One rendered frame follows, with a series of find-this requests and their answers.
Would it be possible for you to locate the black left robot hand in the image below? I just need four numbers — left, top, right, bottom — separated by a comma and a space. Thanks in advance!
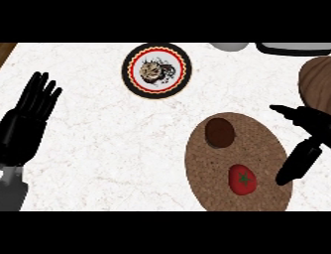
0, 70, 65, 168

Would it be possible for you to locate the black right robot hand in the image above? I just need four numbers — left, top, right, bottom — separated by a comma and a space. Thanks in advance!
267, 104, 331, 187

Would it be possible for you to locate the round woven brown placemat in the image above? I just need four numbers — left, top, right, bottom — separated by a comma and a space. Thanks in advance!
183, 111, 293, 212

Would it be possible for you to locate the red tomato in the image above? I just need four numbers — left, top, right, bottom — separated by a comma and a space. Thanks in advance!
227, 164, 258, 196

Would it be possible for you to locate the black-rimmed patterned bowl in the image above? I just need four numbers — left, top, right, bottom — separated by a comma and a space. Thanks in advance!
119, 43, 193, 99

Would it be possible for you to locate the brown wooden cutting board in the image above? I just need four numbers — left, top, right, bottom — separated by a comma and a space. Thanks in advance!
296, 56, 331, 127

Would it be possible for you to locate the dark brown round object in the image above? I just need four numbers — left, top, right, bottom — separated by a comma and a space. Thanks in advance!
203, 117, 237, 149

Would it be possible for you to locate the grey black-rimmed appliance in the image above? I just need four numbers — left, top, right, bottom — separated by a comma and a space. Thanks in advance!
254, 43, 331, 57

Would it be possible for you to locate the pale grey round object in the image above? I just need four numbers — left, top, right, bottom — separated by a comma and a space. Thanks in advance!
208, 43, 249, 53

